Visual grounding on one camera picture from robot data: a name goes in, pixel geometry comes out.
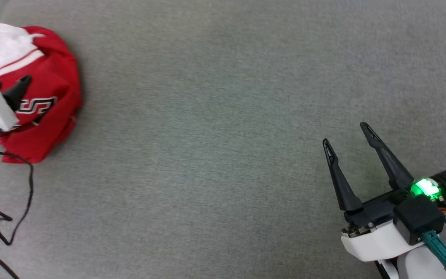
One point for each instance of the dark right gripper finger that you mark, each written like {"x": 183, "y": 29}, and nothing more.
{"x": 343, "y": 186}
{"x": 393, "y": 166}

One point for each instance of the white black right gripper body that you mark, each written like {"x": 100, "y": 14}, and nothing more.
{"x": 374, "y": 240}

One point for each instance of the red white sports jersey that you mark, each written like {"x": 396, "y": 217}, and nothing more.
{"x": 52, "y": 77}

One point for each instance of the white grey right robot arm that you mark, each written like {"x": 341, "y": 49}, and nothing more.
{"x": 416, "y": 267}

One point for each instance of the grey fabric sofa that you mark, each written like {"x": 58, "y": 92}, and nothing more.
{"x": 207, "y": 135}

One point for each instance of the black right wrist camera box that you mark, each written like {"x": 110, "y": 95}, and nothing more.
{"x": 416, "y": 219}

